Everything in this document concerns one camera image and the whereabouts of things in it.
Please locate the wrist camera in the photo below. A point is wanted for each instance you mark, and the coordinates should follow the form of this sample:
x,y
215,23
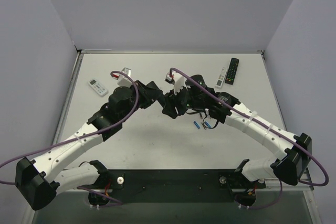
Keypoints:
x,y
177,80
122,81

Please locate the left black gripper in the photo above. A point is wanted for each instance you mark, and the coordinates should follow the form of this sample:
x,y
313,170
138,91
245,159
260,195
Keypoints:
x,y
144,94

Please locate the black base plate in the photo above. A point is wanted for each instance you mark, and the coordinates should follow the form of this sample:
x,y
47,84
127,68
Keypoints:
x,y
132,186

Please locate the black TV remote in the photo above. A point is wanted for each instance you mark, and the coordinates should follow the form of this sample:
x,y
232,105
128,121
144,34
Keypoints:
x,y
231,71

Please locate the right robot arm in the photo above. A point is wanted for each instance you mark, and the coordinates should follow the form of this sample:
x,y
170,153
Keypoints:
x,y
290,152

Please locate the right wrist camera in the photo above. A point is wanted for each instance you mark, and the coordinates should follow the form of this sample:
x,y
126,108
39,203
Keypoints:
x,y
177,80

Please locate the white AC remote left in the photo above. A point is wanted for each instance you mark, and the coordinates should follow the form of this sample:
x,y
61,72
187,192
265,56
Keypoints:
x,y
98,87

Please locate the slim white remote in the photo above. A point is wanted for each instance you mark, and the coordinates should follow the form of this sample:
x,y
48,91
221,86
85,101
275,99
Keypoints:
x,y
221,78

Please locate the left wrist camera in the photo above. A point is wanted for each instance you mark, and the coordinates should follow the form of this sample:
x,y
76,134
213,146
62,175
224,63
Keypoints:
x,y
122,81

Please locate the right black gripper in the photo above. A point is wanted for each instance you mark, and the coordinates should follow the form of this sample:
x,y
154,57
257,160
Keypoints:
x,y
177,102

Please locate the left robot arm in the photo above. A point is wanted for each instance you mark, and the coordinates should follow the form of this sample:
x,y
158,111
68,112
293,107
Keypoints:
x,y
44,177

